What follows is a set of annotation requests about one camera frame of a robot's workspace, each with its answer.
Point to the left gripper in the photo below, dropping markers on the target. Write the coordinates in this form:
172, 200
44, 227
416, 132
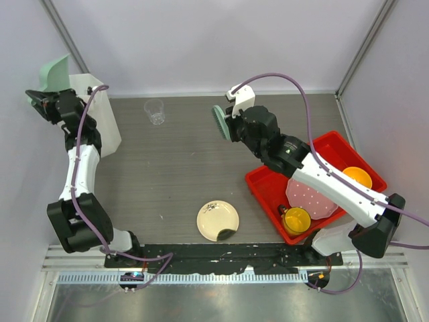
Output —
43, 98

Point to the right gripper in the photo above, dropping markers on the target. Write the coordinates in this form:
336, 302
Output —
232, 121

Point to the green hand brush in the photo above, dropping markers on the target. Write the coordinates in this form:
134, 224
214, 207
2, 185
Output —
221, 119

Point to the green dustpan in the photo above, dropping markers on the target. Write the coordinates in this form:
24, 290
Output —
54, 76

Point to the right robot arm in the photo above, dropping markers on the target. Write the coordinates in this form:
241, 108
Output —
376, 215

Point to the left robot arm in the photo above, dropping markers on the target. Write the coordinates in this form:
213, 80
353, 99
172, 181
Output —
78, 219

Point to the white translucent trash bin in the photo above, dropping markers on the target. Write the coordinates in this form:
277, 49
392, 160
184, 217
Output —
100, 109

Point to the red plastic tray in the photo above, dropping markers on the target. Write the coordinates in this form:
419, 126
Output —
269, 188

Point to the clear plastic cup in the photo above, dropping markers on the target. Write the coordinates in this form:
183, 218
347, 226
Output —
154, 109

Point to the cream round plate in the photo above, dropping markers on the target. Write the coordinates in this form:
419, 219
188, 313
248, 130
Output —
217, 221

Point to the pink dotted plate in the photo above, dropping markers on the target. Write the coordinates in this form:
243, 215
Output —
312, 201

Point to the yellow cup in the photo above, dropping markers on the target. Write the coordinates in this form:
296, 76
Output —
295, 220

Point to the orange bowl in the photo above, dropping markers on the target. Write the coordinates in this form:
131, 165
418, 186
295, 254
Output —
359, 175

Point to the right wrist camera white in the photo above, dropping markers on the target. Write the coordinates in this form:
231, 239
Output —
243, 99

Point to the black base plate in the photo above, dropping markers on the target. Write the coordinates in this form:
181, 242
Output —
226, 259

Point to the white cable duct strip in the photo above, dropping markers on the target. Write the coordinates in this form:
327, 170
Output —
123, 278

